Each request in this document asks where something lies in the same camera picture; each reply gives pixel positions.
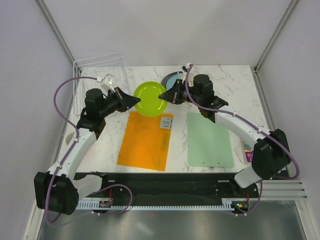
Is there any white slotted cable duct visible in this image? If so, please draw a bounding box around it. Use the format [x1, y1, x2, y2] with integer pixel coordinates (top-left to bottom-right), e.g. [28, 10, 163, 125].
[76, 197, 249, 211]

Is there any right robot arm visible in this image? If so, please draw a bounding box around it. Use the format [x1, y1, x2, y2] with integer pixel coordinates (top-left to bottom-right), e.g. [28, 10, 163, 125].
[159, 71, 291, 197]

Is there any white wire dish rack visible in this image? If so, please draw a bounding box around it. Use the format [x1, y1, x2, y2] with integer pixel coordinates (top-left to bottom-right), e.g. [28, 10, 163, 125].
[72, 52, 133, 116]

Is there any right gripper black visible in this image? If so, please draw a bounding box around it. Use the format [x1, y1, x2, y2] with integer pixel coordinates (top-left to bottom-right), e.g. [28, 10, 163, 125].
[160, 79, 202, 105]

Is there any cream and blue leaf plate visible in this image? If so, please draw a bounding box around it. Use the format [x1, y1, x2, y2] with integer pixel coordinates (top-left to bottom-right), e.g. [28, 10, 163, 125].
[163, 72, 186, 91]

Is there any dark teal glazed plate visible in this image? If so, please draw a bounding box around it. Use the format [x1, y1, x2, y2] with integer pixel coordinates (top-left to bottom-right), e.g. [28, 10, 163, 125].
[160, 70, 186, 88]

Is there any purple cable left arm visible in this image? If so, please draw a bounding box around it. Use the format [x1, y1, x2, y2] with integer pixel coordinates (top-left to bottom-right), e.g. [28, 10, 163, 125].
[44, 76, 103, 228]

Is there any aluminium frame rail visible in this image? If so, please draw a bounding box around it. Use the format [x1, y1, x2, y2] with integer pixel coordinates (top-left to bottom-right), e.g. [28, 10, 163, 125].
[253, 0, 301, 73]
[34, 0, 75, 63]

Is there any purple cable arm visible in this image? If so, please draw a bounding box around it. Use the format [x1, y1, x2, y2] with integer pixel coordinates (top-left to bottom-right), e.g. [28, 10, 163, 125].
[44, 76, 103, 228]
[181, 63, 300, 217]

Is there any lime green plate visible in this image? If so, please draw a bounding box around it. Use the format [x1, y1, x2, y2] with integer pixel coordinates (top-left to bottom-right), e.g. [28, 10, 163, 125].
[133, 81, 168, 117]

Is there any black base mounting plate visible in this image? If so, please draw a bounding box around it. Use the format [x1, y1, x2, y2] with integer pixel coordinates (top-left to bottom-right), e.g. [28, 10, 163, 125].
[92, 173, 259, 205]

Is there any aluminium frame rail right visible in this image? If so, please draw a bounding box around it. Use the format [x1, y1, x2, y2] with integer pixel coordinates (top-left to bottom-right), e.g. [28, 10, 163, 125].
[253, 0, 301, 73]

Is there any purple treehouse booklet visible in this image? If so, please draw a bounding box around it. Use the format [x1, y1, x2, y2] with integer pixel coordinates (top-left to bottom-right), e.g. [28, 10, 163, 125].
[240, 140, 254, 164]

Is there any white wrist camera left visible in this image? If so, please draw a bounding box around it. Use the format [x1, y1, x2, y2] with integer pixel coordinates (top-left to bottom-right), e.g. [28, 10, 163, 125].
[100, 73, 115, 92]

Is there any light green plastic sheet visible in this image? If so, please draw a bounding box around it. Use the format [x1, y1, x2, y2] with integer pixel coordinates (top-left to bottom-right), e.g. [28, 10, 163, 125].
[187, 112, 234, 168]

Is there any aluminium frame rail left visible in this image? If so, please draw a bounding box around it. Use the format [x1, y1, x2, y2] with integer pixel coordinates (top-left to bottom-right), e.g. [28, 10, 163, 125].
[34, 0, 75, 63]

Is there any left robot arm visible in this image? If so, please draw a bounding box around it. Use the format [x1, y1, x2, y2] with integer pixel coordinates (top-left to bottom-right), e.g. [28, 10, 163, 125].
[34, 87, 141, 215]

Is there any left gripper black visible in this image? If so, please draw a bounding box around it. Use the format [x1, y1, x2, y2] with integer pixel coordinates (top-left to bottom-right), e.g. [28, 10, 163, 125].
[99, 86, 141, 118]

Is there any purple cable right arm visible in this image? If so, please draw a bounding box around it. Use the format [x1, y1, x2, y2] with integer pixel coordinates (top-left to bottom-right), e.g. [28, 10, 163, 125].
[181, 63, 300, 217]

